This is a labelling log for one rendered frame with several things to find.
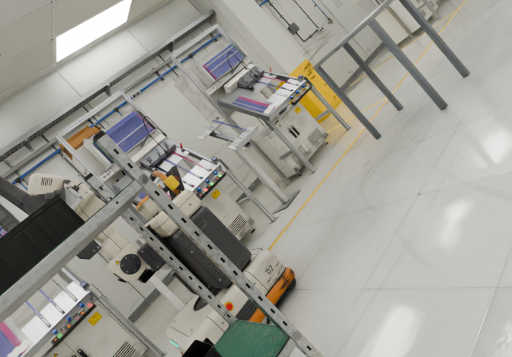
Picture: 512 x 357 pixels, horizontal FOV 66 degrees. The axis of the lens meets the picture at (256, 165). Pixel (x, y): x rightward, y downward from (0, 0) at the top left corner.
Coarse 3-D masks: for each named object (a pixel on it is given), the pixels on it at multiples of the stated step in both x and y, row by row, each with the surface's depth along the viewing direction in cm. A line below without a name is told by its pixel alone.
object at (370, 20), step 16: (400, 0) 280; (368, 16) 290; (416, 16) 280; (352, 32) 273; (384, 32) 260; (432, 32) 280; (336, 48) 291; (352, 48) 337; (448, 48) 283; (320, 64) 311; (416, 80) 266; (432, 96) 266; (352, 112) 324; (368, 128) 324
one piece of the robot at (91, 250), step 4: (88, 244) 195; (92, 244) 196; (96, 244) 196; (84, 248) 194; (88, 248) 195; (92, 248) 195; (96, 248) 196; (100, 248) 197; (80, 252) 193; (84, 252) 194; (88, 252) 194; (92, 252) 195; (96, 252) 196; (80, 256) 192; (84, 256) 193; (88, 256) 194; (92, 256) 195
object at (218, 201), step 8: (216, 192) 380; (224, 192) 384; (208, 200) 374; (216, 200) 378; (224, 200) 381; (232, 200) 385; (208, 208) 372; (216, 208) 376; (224, 208) 379; (232, 208) 383; (240, 208) 387; (216, 216) 373; (224, 216) 377; (232, 216) 380; (240, 216) 385; (248, 216) 388; (224, 224) 374; (232, 224) 378; (240, 224) 382; (248, 224) 385; (232, 232) 377; (240, 232) 379
